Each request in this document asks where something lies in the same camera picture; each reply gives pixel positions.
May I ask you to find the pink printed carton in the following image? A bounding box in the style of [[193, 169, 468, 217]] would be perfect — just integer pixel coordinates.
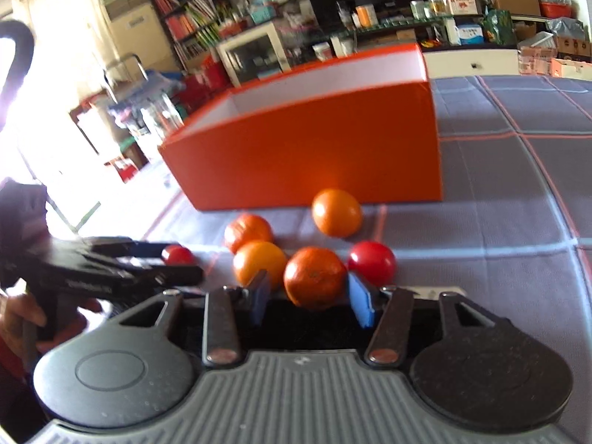
[[517, 46, 558, 75]]

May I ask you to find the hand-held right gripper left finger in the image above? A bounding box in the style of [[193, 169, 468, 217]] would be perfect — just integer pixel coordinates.
[[108, 268, 272, 367]]

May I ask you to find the grey plastic bag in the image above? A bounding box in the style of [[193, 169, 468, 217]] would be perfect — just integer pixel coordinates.
[[546, 17, 590, 38]]

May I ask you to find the orange and white gift box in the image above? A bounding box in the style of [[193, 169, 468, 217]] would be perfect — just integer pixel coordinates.
[[550, 58, 592, 79]]

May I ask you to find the small red tomato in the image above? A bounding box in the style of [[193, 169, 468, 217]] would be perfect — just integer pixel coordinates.
[[161, 245, 195, 265]]

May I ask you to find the brown box with round prints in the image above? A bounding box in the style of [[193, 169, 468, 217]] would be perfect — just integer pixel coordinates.
[[555, 36, 592, 58]]

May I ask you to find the person's left forearm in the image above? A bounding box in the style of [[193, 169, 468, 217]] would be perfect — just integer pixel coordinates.
[[0, 333, 27, 382]]

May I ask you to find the red plastic basin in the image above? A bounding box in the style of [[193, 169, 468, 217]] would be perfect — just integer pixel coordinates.
[[539, 2, 574, 19]]

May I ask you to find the person's left hand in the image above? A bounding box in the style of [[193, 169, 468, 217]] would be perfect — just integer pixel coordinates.
[[0, 292, 101, 354]]

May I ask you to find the blue and white box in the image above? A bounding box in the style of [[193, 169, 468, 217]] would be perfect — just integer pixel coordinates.
[[455, 23, 485, 46]]

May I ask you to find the large tan cardboard box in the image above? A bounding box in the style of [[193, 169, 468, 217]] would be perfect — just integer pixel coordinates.
[[104, 0, 179, 72]]

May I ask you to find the orange cardboard box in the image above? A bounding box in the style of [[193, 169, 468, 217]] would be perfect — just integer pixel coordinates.
[[158, 43, 445, 212]]

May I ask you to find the cream television stand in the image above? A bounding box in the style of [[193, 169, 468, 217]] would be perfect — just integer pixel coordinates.
[[324, 9, 521, 77]]

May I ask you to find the black cable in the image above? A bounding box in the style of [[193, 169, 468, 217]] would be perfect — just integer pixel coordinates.
[[0, 21, 35, 125]]

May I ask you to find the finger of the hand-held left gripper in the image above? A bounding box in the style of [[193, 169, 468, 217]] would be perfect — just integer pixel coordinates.
[[90, 237, 174, 262], [106, 263, 204, 288]]

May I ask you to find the large red tomato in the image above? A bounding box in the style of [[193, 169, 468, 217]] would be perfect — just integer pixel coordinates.
[[348, 240, 397, 287]]

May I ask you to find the dark bookshelf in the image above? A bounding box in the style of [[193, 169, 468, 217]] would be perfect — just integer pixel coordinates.
[[139, 0, 241, 72]]

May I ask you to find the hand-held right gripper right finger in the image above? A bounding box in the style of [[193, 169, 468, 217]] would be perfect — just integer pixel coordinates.
[[347, 272, 505, 367]]

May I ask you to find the blue plaid tablecloth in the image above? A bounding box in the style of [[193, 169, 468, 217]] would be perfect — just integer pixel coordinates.
[[74, 74, 592, 444]]

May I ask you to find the green foil bag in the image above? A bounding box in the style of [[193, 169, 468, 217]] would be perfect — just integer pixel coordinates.
[[483, 9, 516, 47]]

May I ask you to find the clear plastic bin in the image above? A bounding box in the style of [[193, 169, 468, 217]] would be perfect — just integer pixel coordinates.
[[518, 31, 556, 49]]

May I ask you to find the white glass-door cabinet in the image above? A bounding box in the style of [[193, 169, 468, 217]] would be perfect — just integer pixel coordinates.
[[216, 22, 290, 88]]

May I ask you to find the orange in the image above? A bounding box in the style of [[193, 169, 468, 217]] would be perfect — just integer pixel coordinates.
[[283, 246, 349, 310], [232, 240, 288, 292], [224, 213, 275, 255], [312, 188, 363, 238]]

